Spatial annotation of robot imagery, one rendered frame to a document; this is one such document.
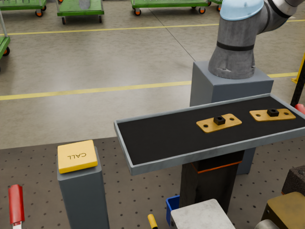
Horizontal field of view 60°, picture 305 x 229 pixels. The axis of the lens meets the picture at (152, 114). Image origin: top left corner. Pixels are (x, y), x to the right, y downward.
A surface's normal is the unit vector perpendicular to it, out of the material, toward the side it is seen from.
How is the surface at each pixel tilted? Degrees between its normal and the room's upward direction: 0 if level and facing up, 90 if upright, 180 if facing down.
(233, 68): 72
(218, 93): 90
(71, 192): 90
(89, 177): 90
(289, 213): 0
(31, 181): 0
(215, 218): 0
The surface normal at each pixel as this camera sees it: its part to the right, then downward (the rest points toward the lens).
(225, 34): -0.81, 0.31
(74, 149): 0.00, -0.85
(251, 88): 0.18, 0.52
